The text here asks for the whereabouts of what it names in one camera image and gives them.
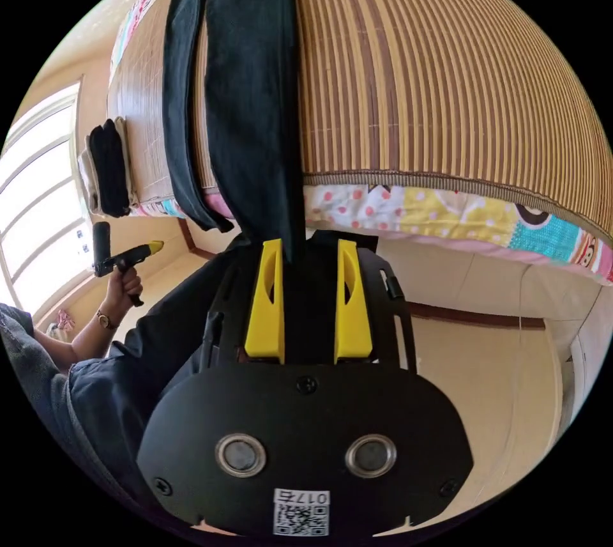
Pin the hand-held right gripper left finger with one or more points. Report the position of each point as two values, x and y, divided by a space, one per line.
262 317

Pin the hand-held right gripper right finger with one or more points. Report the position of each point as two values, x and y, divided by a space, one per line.
355 322

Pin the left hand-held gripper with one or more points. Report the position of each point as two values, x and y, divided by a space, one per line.
119 260

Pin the black pants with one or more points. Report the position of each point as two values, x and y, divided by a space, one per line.
249 77

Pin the person's left forearm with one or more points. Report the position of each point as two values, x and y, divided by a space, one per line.
81 341

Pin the person's left hand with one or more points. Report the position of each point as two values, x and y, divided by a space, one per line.
122 290

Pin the pile of clothes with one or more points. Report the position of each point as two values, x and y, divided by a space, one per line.
107 173

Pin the window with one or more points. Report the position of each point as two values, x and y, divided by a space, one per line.
38 202

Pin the person's body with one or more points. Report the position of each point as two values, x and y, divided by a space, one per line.
110 393

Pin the bed with woven mat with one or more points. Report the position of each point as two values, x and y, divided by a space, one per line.
431 77

